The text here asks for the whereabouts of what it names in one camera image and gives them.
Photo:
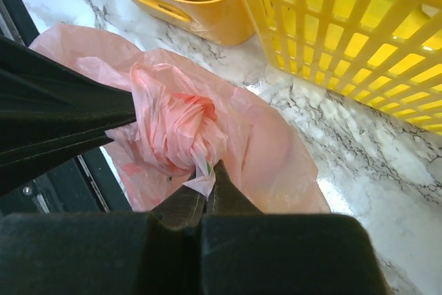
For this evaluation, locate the small yellow plastic bin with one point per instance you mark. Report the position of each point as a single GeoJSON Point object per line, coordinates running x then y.
{"type": "Point", "coordinates": [224, 22]}

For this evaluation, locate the large yellow shopping basket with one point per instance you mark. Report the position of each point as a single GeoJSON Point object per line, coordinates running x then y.
{"type": "Point", "coordinates": [382, 53]}

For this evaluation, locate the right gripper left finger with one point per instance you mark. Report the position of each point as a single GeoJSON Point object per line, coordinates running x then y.
{"type": "Point", "coordinates": [119, 252]}

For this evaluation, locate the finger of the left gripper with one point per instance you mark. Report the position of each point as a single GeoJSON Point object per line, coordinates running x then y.
{"type": "Point", "coordinates": [50, 114]}

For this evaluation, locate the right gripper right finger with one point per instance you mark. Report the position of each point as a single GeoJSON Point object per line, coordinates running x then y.
{"type": "Point", "coordinates": [245, 251]}

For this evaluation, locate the pink plastic grocery bag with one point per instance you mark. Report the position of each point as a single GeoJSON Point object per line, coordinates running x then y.
{"type": "Point", "coordinates": [187, 120]}

